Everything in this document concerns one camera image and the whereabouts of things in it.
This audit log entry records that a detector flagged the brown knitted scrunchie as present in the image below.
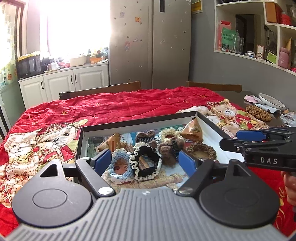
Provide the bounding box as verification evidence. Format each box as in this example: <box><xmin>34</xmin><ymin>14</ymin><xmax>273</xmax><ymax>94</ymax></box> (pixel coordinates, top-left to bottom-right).
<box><xmin>186</xmin><ymin>142</ymin><xmax>217</xmax><ymax>160</ymax></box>

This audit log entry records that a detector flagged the blue white crochet scrunchie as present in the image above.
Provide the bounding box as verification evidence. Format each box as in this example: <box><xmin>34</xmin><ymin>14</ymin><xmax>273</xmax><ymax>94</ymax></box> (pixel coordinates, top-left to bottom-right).
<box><xmin>108</xmin><ymin>148</ymin><xmax>134</xmax><ymax>184</ymax></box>

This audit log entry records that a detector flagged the brown triangular snack packet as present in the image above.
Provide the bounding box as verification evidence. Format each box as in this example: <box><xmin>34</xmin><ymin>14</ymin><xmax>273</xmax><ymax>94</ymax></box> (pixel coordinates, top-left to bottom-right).
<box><xmin>95</xmin><ymin>133</ymin><xmax>126</xmax><ymax>153</ymax></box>
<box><xmin>180</xmin><ymin>118</ymin><xmax>203</xmax><ymax>143</ymax></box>

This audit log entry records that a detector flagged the brown fuzzy hair claw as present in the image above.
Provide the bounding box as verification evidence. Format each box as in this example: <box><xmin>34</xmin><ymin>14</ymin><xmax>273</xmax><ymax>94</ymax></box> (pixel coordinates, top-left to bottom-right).
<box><xmin>158</xmin><ymin>137</ymin><xmax>185</xmax><ymax>167</ymax></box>
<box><xmin>135</xmin><ymin>130</ymin><xmax>158</xmax><ymax>149</ymax></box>

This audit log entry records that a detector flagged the cream crochet scrunchie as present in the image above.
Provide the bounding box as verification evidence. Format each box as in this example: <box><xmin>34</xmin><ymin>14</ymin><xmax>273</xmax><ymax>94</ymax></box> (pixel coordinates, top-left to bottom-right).
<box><xmin>159</xmin><ymin>127</ymin><xmax>184</xmax><ymax>143</ymax></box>

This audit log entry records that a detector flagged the black white lace scrunchie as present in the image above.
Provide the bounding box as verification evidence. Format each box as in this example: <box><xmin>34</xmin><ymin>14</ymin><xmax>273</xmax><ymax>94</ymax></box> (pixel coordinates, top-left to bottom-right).
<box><xmin>129</xmin><ymin>142</ymin><xmax>162</xmax><ymax>182</ymax></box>

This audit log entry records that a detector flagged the person's right hand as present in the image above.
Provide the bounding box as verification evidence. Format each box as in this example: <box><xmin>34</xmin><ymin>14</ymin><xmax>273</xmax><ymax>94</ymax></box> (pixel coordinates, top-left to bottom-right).
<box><xmin>282</xmin><ymin>172</ymin><xmax>296</xmax><ymax>206</ymax></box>

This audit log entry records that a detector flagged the pile of brown nuts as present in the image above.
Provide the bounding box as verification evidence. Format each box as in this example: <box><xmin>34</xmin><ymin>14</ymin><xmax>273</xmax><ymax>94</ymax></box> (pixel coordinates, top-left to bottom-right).
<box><xmin>245</xmin><ymin>105</ymin><xmax>273</xmax><ymax>122</ymax></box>

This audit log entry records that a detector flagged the white plate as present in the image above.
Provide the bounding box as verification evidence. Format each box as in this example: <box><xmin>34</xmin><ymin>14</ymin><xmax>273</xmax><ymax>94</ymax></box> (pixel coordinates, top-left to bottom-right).
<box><xmin>258</xmin><ymin>93</ymin><xmax>286</xmax><ymax>111</ymax></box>

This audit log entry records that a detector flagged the red quilted teddy blanket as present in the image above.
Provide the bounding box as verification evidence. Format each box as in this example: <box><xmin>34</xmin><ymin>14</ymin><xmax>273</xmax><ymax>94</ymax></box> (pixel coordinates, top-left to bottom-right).
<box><xmin>1</xmin><ymin>87</ymin><xmax>295</xmax><ymax>240</ymax></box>

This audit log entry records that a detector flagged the pink thermos bottle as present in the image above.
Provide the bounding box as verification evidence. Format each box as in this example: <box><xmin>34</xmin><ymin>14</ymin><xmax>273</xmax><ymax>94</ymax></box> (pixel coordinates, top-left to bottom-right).
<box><xmin>278</xmin><ymin>47</ymin><xmax>290</xmax><ymax>69</ymax></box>

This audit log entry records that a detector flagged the black shallow cardboard box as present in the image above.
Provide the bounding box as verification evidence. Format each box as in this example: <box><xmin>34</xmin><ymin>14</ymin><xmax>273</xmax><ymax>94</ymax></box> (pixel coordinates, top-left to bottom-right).
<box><xmin>76</xmin><ymin>111</ymin><xmax>243</xmax><ymax>192</ymax></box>

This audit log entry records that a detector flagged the green paper bag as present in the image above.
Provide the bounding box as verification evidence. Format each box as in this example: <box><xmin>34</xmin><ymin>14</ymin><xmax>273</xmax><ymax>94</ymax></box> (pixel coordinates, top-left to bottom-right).
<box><xmin>221</xmin><ymin>28</ymin><xmax>239</xmax><ymax>53</ymax></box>

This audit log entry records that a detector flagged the white kitchen cabinet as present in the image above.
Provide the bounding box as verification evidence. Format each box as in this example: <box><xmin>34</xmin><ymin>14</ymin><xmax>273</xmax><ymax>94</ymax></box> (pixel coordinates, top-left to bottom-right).
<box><xmin>18</xmin><ymin>62</ymin><xmax>109</xmax><ymax>109</ymax></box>

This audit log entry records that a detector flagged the dark wooden chair back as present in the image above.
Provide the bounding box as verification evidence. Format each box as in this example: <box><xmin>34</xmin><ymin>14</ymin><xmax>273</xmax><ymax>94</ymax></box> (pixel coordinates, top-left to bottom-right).
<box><xmin>59</xmin><ymin>81</ymin><xmax>142</xmax><ymax>100</ymax></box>

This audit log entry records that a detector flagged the white mug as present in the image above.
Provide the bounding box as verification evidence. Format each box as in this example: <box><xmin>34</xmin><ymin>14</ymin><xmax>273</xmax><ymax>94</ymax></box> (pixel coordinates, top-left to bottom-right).
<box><xmin>47</xmin><ymin>62</ymin><xmax>59</xmax><ymax>71</ymax></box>

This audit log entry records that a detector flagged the black microwave oven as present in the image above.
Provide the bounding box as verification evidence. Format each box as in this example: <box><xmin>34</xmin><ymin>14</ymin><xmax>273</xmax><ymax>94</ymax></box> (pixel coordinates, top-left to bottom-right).
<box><xmin>16</xmin><ymin>55</ymin><xmax>42</xmax><ymax>79</ymax></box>

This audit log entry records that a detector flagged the white plastic basin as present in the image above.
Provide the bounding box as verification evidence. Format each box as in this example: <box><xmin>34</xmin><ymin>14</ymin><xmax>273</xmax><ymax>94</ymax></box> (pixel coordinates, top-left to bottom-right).
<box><xmin>69</xmin><ymin>55</ymin><xmax>87</xmax><ymax>67</ymax></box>

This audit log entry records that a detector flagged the orange bowl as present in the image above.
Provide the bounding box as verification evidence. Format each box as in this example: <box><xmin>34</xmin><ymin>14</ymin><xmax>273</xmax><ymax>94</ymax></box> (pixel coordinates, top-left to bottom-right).
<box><xmin>90</xmin><ymin>57</ymin><xmax>102</xmax><ymax>64</ymax></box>

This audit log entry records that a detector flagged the silver double door refrigerator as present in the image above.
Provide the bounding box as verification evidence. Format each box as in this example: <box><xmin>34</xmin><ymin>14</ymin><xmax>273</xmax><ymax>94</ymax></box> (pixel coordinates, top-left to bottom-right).
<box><xmin>109</xmin><ymin>0</ymin><xmax>191</xmax><ymax>89</ymax></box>

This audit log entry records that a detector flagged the white wall shelf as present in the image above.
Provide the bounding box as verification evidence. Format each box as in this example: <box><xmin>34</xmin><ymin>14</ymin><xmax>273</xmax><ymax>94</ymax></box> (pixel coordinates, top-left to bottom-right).
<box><xmin>214</xmin><ymin>1</ymin><xmax>295</xmax><ymax>75</ymax></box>

